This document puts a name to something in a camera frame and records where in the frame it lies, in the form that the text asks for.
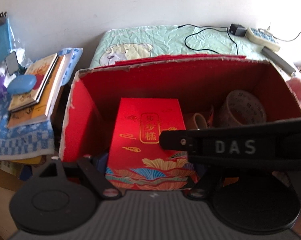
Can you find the blue oval case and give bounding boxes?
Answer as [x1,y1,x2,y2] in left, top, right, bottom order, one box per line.
[7,75,37,95]

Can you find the blue patterned table cloth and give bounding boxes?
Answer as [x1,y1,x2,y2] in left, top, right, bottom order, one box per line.
[0,48,83,161]

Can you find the green bear quilt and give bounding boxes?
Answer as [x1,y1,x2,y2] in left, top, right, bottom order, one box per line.
[90,25,266,69]

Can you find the small red gift box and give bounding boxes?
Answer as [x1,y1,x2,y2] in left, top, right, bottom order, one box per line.
[106,98,199,191]

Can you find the stack of books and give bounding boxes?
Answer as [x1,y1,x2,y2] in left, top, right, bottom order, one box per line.
[7,53,67,129]

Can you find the brown cardboard boxes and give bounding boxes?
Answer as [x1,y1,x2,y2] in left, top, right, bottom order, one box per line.
[0,169,24,239]

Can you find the black charger with cable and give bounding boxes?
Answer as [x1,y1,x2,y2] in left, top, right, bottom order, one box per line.
[176,24,248,56]

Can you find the grey tube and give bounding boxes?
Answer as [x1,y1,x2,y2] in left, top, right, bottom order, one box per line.
[261,46,296,77]

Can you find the small brown tape roll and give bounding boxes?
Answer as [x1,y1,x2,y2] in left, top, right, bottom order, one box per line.
[185,113,208,130]

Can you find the large red cardboard box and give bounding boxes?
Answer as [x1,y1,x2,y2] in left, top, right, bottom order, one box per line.
[59,55,301,163]

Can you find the white remote control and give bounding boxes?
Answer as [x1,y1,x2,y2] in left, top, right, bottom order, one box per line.
[245,28,280,51]

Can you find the blue gift bag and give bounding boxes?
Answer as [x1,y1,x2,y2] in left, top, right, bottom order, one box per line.
[0,12,12,63]

